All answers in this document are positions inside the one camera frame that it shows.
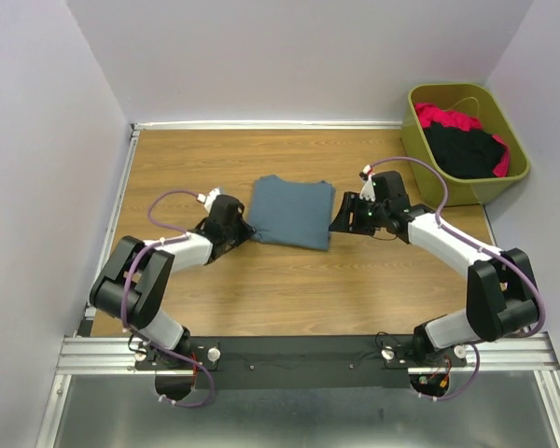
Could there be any blue-grey t shirt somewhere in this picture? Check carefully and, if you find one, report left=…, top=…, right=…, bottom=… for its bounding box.
left=247, top=175, right=335, bottom=251

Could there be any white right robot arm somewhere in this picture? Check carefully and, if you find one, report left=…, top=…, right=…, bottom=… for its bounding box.
left=329, top=171, right=543, bottom=363

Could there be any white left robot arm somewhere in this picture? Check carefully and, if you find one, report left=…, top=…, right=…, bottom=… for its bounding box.
left=89, top=189, right=255, bottom=359

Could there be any black t shirt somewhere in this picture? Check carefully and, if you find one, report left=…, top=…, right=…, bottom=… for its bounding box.
left=424, top=122, right=510, bottom=179

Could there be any red t shirt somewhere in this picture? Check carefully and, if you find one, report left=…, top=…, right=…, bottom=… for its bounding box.
left=414, top=103, right=511, bottom=163

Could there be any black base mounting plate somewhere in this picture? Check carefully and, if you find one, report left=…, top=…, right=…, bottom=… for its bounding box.
left=134, top=331, right=467, bottom=399

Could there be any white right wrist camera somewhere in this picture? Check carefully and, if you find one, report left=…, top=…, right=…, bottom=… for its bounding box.
left=358, top=165, right=376, bottom=202

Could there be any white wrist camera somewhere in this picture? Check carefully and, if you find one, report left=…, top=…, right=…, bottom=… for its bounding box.
left=196, top=187, right=225, bottom=212
left=358, top=165, right=376, bottom=202

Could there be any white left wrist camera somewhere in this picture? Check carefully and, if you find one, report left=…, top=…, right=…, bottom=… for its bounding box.
left=196, top=187, right=225, bottom=212

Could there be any aluminium frame rail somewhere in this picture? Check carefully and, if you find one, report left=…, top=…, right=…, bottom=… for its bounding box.
left=56, top=333, right=560, bottom=375

